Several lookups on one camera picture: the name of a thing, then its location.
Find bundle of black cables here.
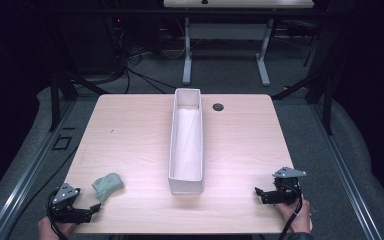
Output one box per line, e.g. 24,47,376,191
103,16,188,95

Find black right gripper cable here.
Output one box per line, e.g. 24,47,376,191
277,184,304,240

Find person's left hand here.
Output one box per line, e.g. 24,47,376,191
38,215,78,240

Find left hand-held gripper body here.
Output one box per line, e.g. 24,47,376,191
47,182,93,224

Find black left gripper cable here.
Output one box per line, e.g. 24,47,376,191
45,188,68,240

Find green cloth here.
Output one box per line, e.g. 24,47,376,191
91,172,125,203

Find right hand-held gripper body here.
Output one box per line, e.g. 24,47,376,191
260,166,308,206

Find aluminium floor rail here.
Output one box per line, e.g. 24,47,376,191
0,99,78,240
309,103,384,240

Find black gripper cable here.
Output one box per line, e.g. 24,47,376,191
277,184,304,240
45,188,68,240

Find long white box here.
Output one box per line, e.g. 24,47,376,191
167,87,205,195

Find person's right hand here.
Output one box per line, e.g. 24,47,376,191
273,198,313,234

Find white desk with metal legs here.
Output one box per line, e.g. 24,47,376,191
162,0,315,87

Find black metal stand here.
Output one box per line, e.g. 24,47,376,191
44,13,109,133
272,9,339,136

